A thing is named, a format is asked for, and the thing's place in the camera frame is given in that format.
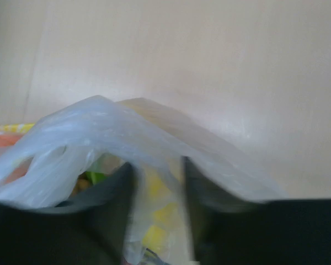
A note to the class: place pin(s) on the orange tangerine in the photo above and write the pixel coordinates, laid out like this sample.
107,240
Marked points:
8,139

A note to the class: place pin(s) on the green starfruit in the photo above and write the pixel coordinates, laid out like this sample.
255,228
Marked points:
96,173

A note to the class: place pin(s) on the clear plastic bag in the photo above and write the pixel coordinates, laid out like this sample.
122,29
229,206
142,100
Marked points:
146,134

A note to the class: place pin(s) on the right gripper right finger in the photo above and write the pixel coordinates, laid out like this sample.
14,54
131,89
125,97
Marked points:
226,229

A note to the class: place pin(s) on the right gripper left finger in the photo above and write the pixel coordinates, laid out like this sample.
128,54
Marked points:
88,228

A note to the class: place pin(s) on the yellow banana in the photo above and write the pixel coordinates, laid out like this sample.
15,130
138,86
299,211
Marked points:
164,230

